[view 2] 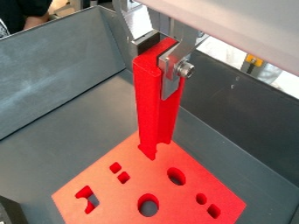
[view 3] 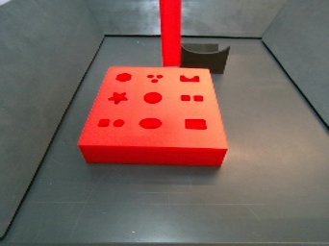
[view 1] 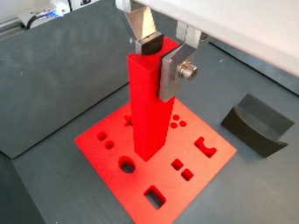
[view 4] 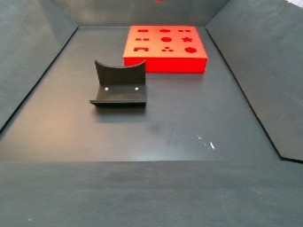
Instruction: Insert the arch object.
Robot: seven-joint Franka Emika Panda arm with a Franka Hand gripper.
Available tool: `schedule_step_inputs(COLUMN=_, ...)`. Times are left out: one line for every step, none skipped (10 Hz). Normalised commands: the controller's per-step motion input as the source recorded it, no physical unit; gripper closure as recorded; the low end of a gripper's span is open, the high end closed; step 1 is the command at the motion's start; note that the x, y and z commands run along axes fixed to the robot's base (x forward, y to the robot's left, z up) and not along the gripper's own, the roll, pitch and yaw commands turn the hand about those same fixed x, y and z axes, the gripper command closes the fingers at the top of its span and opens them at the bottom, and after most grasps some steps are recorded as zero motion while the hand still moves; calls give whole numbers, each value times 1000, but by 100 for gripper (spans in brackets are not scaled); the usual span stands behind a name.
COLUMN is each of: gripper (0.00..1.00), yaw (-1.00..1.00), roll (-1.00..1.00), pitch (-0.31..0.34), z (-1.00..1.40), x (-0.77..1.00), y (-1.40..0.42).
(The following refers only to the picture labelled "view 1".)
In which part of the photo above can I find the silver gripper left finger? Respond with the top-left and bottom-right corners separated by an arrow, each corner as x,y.
125,6 -> 164,55

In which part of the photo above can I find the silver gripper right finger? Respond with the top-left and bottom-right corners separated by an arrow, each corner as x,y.
158,22 -> 210,102

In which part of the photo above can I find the black arch holder block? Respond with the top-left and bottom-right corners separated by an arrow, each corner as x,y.
220,94 -> 295,158

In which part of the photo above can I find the red shape sorter block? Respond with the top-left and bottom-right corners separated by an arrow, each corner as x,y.
74,101 -> 236,224

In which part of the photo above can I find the aluminium rail with connector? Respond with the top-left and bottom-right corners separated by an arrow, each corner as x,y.
0,0 -> 97,39

